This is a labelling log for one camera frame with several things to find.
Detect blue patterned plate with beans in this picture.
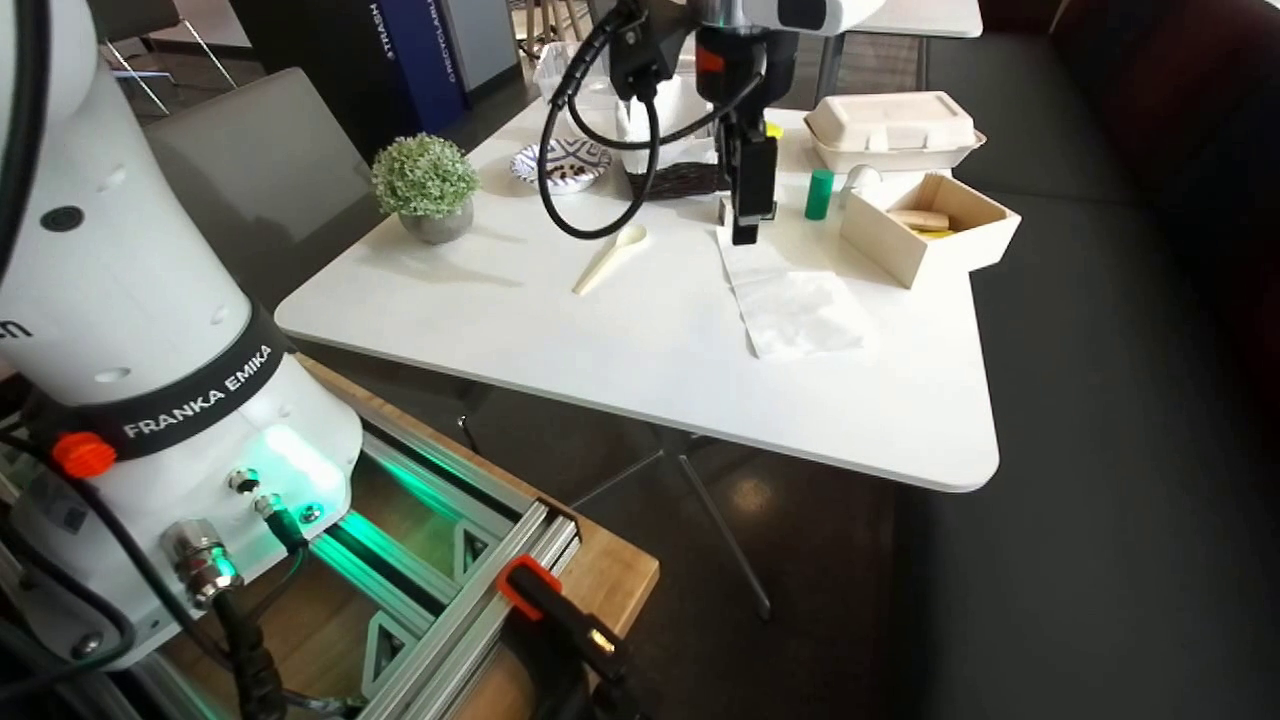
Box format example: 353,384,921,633
512,133,616,192

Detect orange black clamp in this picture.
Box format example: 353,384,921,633
492,552,632,672

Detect blue standing panel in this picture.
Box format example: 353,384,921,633
374,0,472,134

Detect white paper towel sheet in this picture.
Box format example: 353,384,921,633
706,224,871,362

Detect green cylinder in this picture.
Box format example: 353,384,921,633
803,165,838,224

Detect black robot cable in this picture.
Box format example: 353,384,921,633
533,3,780,245

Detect dark bench seat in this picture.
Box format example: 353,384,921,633
914,0,1280,720

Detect white side table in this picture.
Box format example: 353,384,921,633
853,0,986,44

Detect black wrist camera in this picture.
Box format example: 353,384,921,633
603,0,701,103

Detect wooden base board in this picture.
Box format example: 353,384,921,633
154,356,665,720

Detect clear plastic bin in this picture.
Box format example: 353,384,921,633
535,35,632,134

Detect black base cable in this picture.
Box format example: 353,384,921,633
208,584,297,720

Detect light wooden box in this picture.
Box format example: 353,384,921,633
837,168,1028,292

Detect aluminium profile frame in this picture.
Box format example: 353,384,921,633
302,425,589,720

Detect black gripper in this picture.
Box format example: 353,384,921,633
692,32,784,252

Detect round green potted plant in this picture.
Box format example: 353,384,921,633
368,127,483,248

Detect white styrofoam clamshell container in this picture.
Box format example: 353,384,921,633
798,87,993,175

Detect wooden block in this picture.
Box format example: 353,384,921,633
889,205,951,235

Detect metal table legs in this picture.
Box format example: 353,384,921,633
570,431,780,621

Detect grey chair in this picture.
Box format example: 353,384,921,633
139,65,379,292

